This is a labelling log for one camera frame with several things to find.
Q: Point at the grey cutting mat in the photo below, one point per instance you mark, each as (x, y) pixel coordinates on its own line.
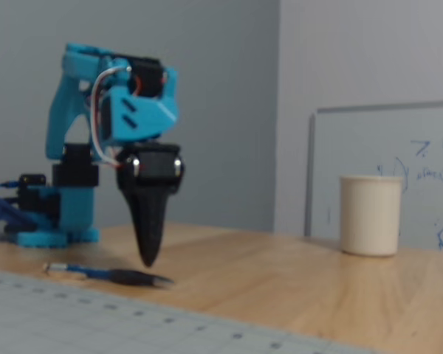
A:
(59, 317)

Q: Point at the blue table clamp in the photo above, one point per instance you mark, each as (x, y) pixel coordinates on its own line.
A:
(3, 214)

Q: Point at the cream ceramic mug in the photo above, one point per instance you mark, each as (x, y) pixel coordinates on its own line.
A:
(369, 217)

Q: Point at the blue and black pen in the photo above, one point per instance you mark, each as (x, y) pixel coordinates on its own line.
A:
(129, 276)

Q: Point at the whiteboard with blue drawings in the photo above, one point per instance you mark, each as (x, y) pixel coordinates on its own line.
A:
(428, 121)

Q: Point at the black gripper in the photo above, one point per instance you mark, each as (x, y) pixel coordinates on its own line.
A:
(156, 167)

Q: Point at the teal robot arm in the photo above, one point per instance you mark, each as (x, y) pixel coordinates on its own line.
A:
(74, 206)

